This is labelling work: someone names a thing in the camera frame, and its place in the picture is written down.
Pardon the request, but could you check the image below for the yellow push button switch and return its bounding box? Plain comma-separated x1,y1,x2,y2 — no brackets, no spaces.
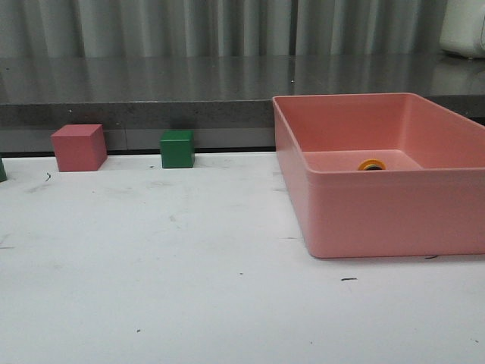
358,159,386,171

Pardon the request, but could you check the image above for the green cube block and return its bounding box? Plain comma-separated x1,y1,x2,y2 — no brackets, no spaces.
160,130,195,168

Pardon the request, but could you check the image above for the grey stone counter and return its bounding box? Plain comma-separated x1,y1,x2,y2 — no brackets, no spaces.
1,53,484,155

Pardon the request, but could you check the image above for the pink plastic bin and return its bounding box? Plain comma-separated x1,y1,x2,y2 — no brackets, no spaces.
273,93,484,259

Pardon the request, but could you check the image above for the pink cube block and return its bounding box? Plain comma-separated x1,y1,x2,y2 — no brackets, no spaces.
51,124,108,172

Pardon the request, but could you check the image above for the green block at left edge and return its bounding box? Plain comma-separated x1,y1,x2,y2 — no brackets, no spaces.
0,158,8,182

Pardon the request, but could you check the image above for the white appliance in background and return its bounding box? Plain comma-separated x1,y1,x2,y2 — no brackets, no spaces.
440,0,484,58

